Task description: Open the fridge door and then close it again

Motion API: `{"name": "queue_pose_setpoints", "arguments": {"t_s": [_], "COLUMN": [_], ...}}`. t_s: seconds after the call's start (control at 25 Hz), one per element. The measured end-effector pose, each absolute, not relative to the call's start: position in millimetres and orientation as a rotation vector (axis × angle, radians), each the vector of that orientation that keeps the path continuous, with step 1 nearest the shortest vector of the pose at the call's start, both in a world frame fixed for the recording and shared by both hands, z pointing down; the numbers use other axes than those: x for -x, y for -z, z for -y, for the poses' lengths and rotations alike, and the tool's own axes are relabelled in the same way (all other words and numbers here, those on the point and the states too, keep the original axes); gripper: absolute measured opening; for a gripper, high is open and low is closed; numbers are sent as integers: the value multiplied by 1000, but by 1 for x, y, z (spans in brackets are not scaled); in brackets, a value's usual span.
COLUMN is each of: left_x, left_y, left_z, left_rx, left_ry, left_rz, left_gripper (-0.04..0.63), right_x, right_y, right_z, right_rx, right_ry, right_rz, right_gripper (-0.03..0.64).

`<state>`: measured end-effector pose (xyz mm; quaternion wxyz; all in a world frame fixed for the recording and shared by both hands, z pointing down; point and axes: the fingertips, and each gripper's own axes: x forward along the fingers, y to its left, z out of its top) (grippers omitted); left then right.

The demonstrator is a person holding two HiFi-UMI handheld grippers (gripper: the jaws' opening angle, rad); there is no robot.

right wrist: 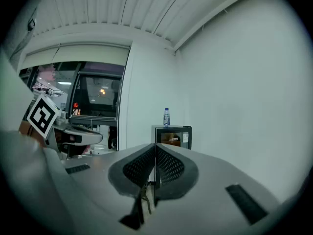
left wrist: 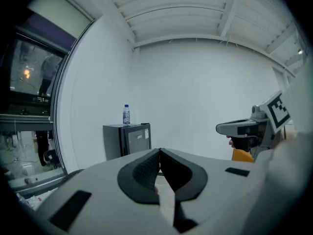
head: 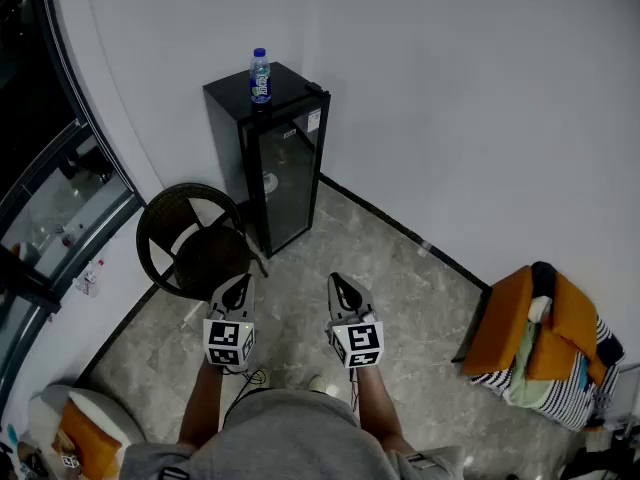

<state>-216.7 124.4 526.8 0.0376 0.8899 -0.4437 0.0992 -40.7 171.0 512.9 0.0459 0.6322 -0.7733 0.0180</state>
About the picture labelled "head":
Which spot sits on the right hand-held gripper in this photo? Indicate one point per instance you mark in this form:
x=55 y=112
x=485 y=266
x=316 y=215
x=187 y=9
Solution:
x=362 y=338

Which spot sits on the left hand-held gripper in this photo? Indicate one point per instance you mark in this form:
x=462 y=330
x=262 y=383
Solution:
x=225 y=335

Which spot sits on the black glass cabinet door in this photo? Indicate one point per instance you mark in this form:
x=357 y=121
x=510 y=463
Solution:
x=287 y=193

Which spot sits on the black mini fridge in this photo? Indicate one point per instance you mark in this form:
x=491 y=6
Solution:
x=225 y=98

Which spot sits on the person's left forearm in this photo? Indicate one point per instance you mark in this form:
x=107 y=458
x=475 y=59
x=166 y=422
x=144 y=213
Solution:
x=200 y=408

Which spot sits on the person's right forearm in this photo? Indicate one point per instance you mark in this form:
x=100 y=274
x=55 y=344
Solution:
x=380 y=408

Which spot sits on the dark wicker chair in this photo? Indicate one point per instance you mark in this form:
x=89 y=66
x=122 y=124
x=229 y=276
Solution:
x=215 y=258

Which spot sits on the person's right white shoe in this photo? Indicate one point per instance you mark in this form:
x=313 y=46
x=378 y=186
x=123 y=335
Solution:
x=320 y=384

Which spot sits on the white round container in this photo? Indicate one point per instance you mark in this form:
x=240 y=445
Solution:
x=270 y=183

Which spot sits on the clear bag with small bottles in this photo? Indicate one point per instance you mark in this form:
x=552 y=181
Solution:
x=90 y=280

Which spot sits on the person's grey shirt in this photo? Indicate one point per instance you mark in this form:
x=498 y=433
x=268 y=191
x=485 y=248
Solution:
x=290 y=443

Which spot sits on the white round armchair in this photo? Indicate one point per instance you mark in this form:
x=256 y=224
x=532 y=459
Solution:
x=115 y=418

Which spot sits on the small white cloth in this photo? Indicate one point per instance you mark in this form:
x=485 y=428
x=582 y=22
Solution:
x=539 y=308

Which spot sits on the pale green cloth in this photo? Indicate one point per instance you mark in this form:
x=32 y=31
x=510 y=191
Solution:
x=522 y=378

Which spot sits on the black garment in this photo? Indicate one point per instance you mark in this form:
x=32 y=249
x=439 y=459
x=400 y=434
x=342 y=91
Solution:
x=542 y=278

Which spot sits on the small orange throw pillow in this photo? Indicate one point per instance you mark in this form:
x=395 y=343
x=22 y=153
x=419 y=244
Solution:
x=90 y=438

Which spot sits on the blue capped water bottle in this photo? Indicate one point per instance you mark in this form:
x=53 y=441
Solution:
x=260 y=80

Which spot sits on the black white striped cloth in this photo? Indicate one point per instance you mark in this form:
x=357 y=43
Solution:
x=565 y=403

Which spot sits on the black framed glass window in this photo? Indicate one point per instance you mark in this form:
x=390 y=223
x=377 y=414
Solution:
x=30 y=93

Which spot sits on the grey framed panel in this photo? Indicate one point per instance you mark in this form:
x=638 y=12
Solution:
x=625 y=393

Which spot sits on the black armchair frame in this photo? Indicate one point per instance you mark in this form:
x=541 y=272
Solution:
x=472 y=323

